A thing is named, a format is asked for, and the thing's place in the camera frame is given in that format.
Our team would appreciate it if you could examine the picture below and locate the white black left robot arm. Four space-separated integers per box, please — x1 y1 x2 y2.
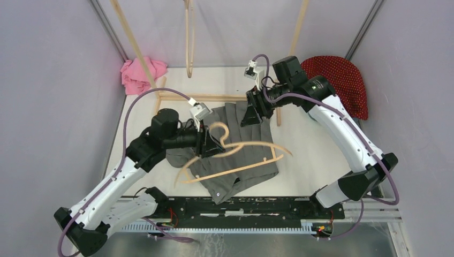
54 108 225 256

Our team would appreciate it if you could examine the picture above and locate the pink cloth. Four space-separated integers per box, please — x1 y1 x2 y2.
120 56 168 95

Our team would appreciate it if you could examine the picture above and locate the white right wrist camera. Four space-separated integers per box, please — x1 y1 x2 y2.
244 60 266 89

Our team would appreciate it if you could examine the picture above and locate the grey pleated skirt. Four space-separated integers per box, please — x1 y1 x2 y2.
166 101 279 205

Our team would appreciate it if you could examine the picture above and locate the wooden clothes rack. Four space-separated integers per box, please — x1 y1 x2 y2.
110 1 309 108

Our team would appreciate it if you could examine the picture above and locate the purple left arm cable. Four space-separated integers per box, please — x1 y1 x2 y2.
57 87 199 257

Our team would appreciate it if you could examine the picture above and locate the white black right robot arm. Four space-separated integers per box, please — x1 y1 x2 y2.
240 55 400 218

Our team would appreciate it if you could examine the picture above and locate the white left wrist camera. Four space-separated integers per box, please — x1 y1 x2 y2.
188 98 212 124

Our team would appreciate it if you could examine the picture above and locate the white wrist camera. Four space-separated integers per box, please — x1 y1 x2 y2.
188 98 212 124
244 60 266 89

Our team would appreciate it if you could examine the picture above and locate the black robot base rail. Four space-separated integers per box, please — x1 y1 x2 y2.
148 196 345 229

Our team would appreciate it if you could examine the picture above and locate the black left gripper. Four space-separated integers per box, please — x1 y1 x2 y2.
164 118 226 158

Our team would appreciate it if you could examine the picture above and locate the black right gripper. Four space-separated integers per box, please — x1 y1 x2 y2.
239 83 292 127

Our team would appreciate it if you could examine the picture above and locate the red polka dot cloth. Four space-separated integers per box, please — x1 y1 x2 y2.
301 55 369 120

